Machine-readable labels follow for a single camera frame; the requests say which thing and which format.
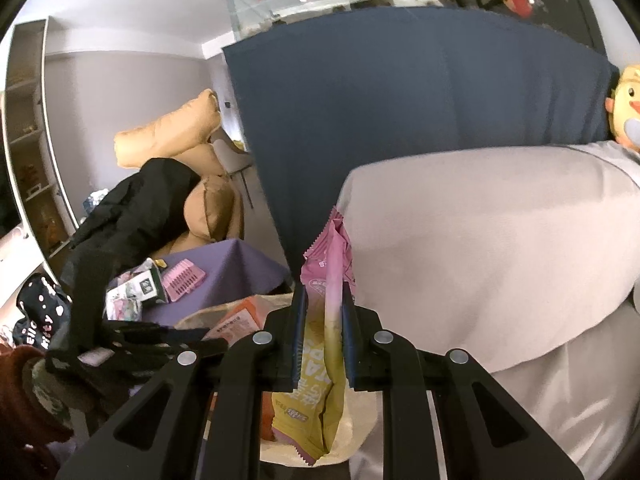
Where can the grey dining chair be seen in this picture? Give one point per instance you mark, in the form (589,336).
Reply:
(234,160)

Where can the orange snack bag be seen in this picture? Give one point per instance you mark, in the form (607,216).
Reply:
(247,318)

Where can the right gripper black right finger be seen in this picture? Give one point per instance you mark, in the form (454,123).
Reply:
(444,416)

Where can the yellow duck plush toy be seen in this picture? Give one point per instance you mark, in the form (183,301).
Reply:
(623,108)

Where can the black jacket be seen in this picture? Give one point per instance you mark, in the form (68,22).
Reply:
(140,215)

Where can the black pink spotted bag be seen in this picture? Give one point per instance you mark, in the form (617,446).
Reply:
(45,309)

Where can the green white milk pouch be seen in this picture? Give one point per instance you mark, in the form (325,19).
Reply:
(134,291)

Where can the wooden display shelf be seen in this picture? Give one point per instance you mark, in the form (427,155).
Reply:
(37,186)

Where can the purple tablecloth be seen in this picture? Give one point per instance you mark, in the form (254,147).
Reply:
(233,270)

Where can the tan beanbag sofa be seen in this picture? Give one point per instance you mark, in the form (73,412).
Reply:
(193,200)

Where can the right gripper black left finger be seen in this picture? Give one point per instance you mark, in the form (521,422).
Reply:
(198,417)

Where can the white covered sofa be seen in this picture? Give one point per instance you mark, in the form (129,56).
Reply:
(525,257)

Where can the dark blue cloth cover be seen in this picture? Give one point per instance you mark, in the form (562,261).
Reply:
(321,97)

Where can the red sleeve forearm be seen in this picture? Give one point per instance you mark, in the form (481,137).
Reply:
(27,426)

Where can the beige trash bag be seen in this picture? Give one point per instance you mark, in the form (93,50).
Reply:
(360,415)

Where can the pink yellow snack wrapper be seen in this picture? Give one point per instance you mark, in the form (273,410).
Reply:
(308,417)

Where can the pink slatted plastic box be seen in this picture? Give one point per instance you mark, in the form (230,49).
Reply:
(181,279)

